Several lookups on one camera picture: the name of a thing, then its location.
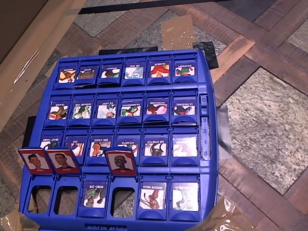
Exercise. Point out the red tile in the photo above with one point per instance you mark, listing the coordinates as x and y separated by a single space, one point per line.
120 162
185 196
36 162
63 162

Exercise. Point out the blue Safeguard character card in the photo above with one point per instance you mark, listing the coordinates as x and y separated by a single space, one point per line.
157 108

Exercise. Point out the blue Ultrasonic character card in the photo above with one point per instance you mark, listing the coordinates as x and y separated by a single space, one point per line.
184 109

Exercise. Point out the flip tile Sir Stretch card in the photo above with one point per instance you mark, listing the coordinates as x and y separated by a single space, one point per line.
155 149

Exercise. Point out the flip tile Atlanta card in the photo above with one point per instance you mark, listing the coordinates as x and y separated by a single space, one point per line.
130 144

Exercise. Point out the flip tile faded pale card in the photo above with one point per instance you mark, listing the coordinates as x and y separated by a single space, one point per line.
184 146

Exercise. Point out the flip tile Bubbles card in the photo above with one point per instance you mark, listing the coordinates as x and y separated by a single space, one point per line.
159 71

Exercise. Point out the flip tile Mr Mist card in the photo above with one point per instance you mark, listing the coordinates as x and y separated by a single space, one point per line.
133 73

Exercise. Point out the flip tile Upright card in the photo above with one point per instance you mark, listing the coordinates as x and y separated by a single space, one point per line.
110 73

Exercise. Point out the blue Eric Eagle character card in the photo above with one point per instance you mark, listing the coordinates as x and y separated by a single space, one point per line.
99 149

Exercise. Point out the flip tile Gelos card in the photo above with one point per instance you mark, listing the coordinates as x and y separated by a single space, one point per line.
86 75

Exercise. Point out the blue Zap character card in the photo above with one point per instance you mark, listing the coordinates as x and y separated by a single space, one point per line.
78 144

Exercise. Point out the flip tile Shadow Ninja card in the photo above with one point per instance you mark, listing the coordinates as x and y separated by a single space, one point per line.
152 198

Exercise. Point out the flip tile Whoosh card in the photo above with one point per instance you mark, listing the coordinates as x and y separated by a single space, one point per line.
67 75

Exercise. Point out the flip tile Robo-Joe card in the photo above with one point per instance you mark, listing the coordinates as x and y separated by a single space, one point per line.
94 197

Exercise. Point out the blue Beast Tamer character card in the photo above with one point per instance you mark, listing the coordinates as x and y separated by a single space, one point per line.
49 140

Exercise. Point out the short black tape strip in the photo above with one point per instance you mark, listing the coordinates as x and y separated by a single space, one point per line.
127 51

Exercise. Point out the silver grey tape patch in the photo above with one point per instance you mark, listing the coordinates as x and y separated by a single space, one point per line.
225 134

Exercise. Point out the blue plastic guessing game board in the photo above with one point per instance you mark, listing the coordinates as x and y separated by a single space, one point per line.
207 173

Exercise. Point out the wide black tape patch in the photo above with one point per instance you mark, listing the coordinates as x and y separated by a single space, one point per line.
209 55

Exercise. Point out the square brown tape patch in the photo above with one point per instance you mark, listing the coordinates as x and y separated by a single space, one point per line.
178 31

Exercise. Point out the long thin black tape strip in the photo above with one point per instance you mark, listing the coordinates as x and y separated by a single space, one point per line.
144 5

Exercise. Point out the narrow brown tape piece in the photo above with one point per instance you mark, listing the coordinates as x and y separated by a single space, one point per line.
51 69

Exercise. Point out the large crumpled brown tape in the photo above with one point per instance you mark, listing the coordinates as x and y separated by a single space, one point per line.
223 219

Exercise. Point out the dark black tape patch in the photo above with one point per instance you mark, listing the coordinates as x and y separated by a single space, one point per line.
28 130

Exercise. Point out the brown cardboard box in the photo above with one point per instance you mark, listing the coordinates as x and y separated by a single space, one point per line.
29 48

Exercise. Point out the small crumpled brown tape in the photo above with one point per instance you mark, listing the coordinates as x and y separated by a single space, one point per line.
14 222

